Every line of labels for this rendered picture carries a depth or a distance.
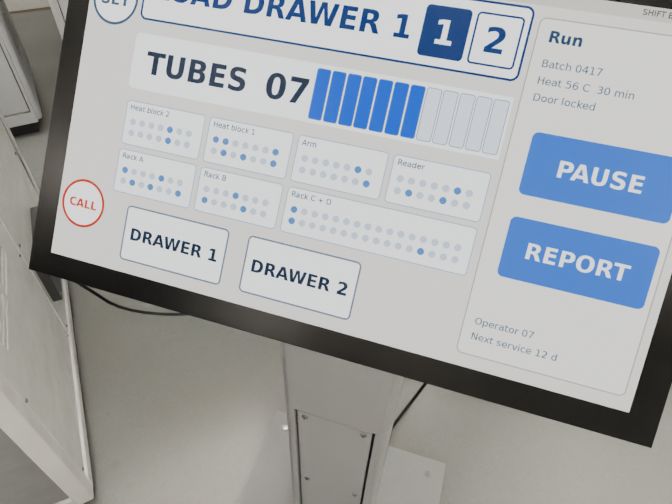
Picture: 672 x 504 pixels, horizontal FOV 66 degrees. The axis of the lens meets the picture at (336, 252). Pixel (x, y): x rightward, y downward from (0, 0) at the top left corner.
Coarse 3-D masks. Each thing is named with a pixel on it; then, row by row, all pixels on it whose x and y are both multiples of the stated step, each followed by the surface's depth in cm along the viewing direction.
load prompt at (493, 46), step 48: (144, 0) 41; (192, 0) 41; (240, 0) 40; (288, 0) 39; (336, 0) 38; (384, 0) 37; (432, 0) 37; (480, 0) 36; (336, 48) 38; (384, 48) 38; (432, 48) 37; (480, 48) 36
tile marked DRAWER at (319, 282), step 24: (264, 240) 41; (264, 264) 41; (288, 264) 40; (312, 264) 40; (336, 264) 40; (360, 264) 39; (240, 288) 41; (264, 288) 41; (288, 288) 41; (312, 288) 40; (336, 288) 40; (336, 312) 40
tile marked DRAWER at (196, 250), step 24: (144, 216) 43; (168, 216) 42; (144, 240) 43; (168, 240) 42; (192, 240) 42; (216, 240) 42; (144, 264) 43; (168, 264) 43; (192, 264) 42; (216, 264) 42
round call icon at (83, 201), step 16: (64, 176) 44; (80, 176) 44; (64, 192) 44; (80, 192) 44; (96, 192) 44; (64, 208) 44; (80, 208) 44; (96, 208) 44; (64, 224) 44; (80, 224) 44; (96, 224) 44
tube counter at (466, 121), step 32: (288, 64) 39; (320, 64) 39; (288, 96) 39; (320, 96) 39; (352, 96) 38; (384, 96) 38; (416, 96) 37; (448, 96) 37; (480, 96) 36; (352, 128) 39; (384, 128) 38; (416, 128) 38; (448, 128) 37; (480, 128) 37
